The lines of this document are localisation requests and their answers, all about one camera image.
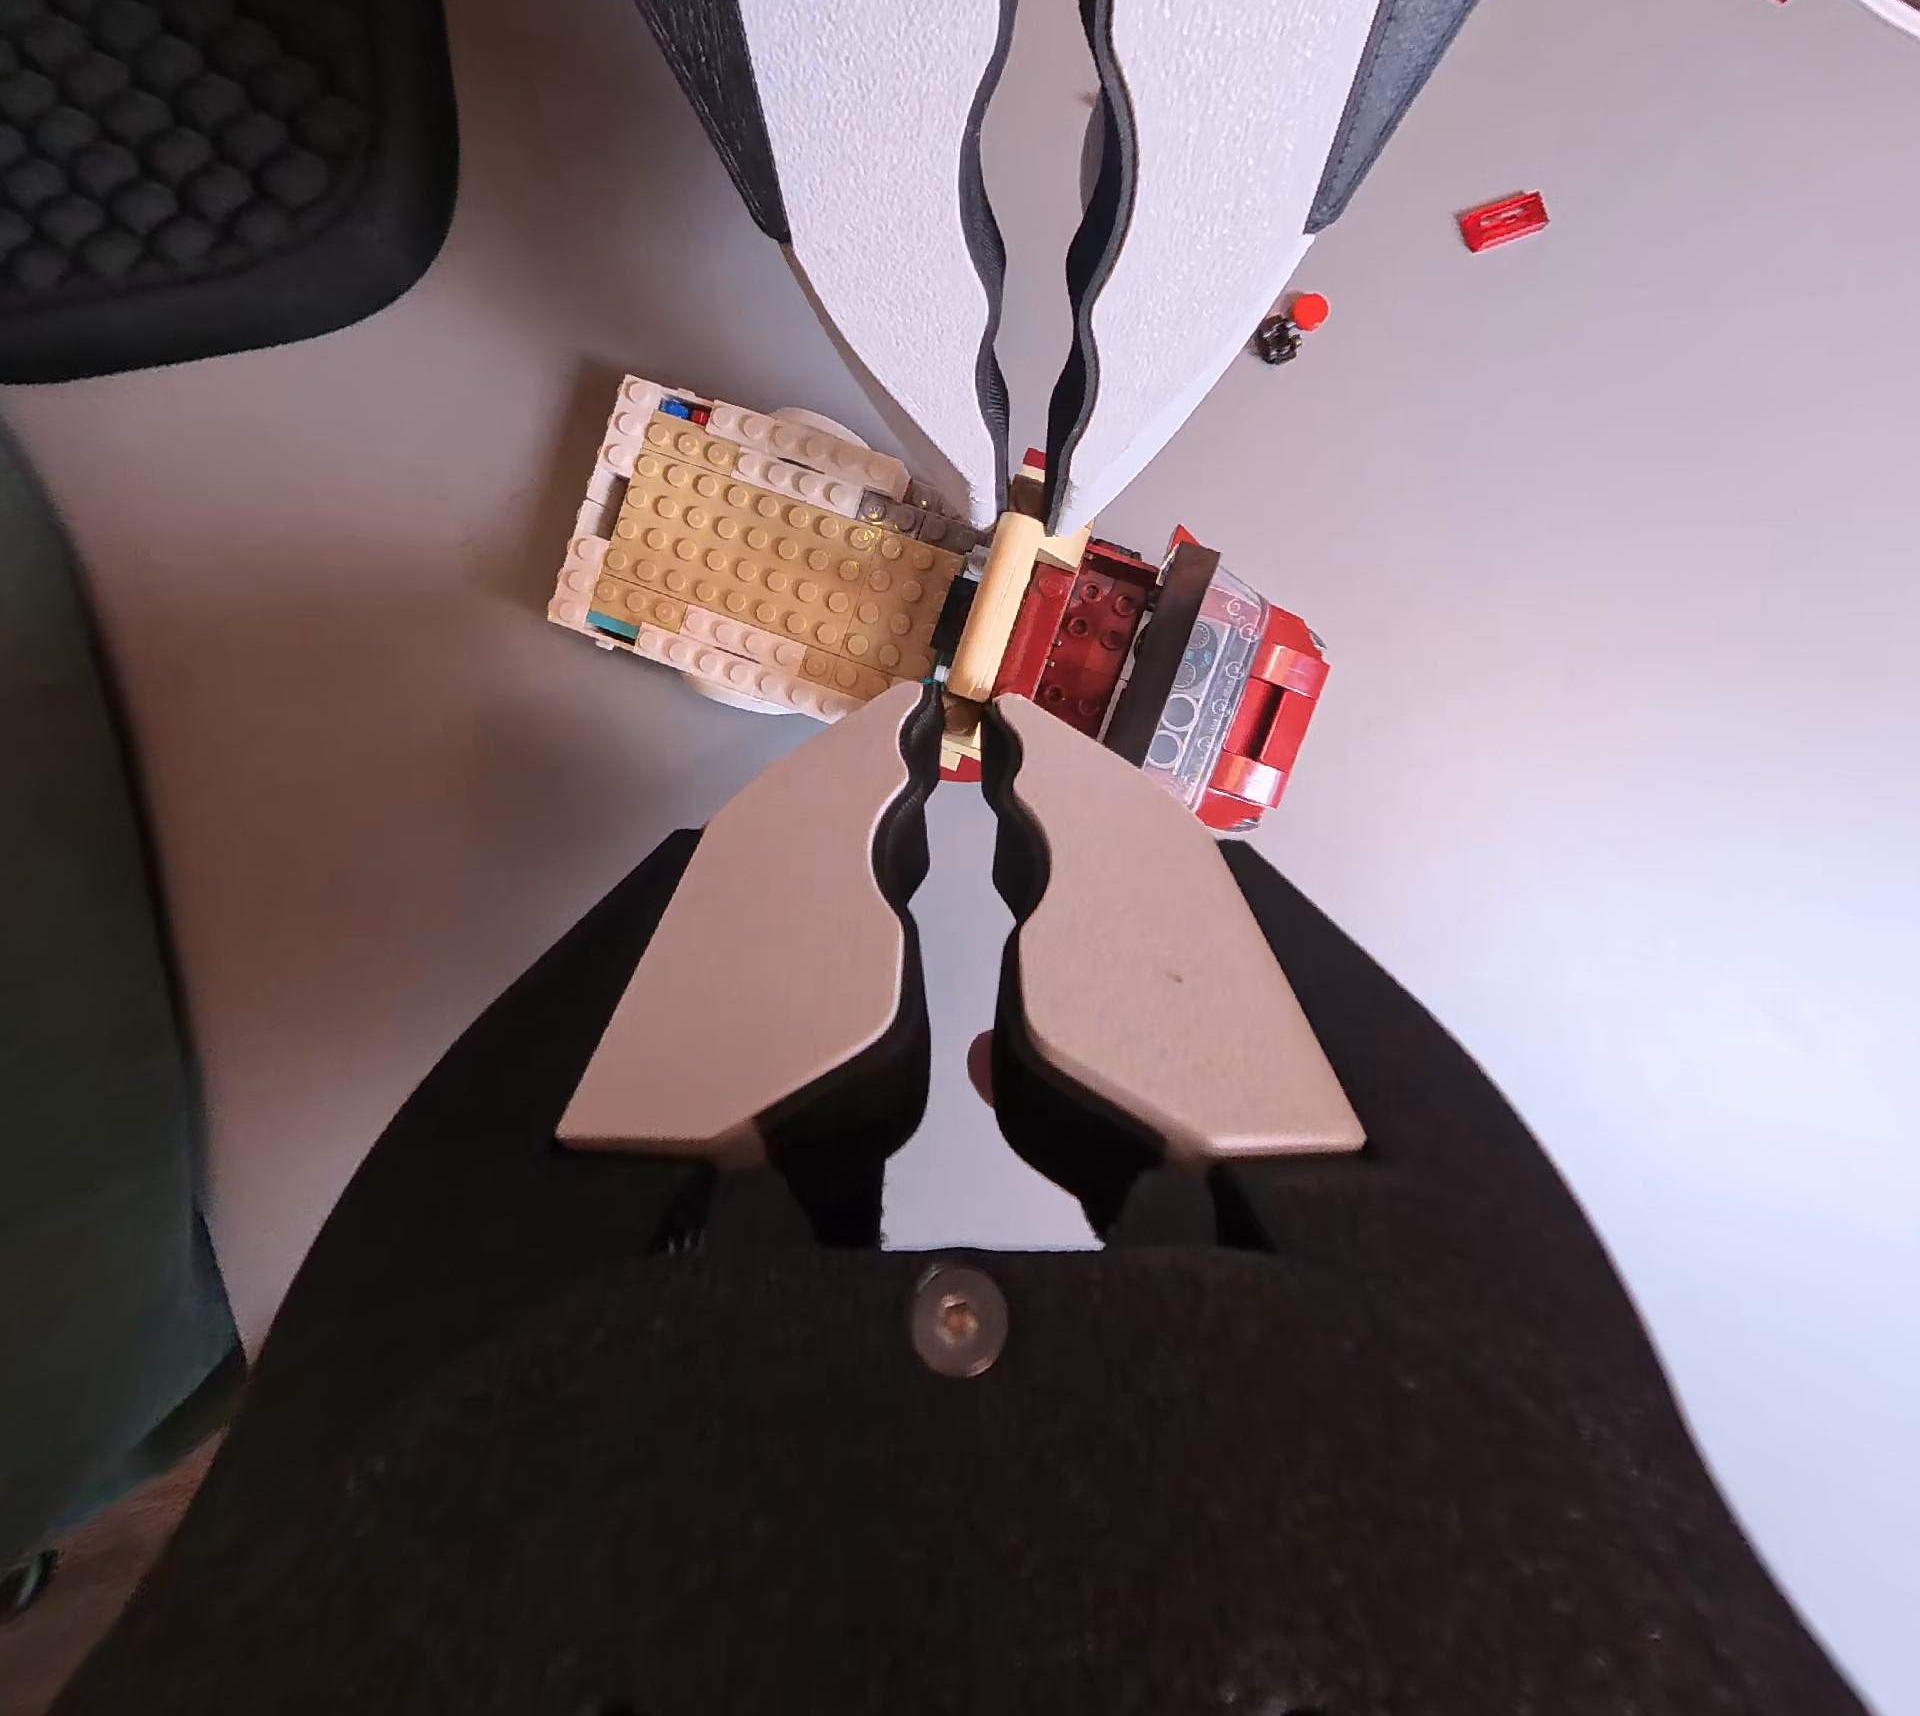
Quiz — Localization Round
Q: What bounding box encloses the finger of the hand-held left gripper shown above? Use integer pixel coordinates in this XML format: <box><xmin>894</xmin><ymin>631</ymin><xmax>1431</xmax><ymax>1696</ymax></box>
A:
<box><xmin>1042</xmin><ymin>0</ymin><xmax>1454</xmax><ymax>534</ymax></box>
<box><xmin>693</xmin><ymin>0</ymin><xmax>1027</xmax><ymax>518</ymax></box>

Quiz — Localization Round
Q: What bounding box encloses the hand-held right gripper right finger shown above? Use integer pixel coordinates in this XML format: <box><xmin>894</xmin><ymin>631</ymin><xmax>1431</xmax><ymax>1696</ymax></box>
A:
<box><xmin>984</xmin><ymin>692</ymin><xmax>1369</xmax><ymax>1173</ymax></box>

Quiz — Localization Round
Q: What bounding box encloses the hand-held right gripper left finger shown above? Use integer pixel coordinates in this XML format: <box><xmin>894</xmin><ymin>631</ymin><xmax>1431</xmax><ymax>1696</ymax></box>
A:
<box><xmin>556</xmin><ymin>685</ymin><xmax>921</xmax><ymax>1173</ymax></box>

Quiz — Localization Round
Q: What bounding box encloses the grey desk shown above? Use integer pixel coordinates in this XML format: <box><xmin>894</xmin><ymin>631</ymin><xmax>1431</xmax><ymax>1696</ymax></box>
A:
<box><xmin>0</xmin><ymin>0</ymin><xmax>1920</xmax><ymax>1702</ymax></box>

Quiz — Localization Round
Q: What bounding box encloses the red tan brick toy truck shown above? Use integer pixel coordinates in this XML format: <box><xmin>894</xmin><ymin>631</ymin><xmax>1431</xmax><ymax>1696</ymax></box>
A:
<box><xmin>546</xmin><ymin>369</ymin><xmax>1333</xmax><ymax>836</ymax></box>

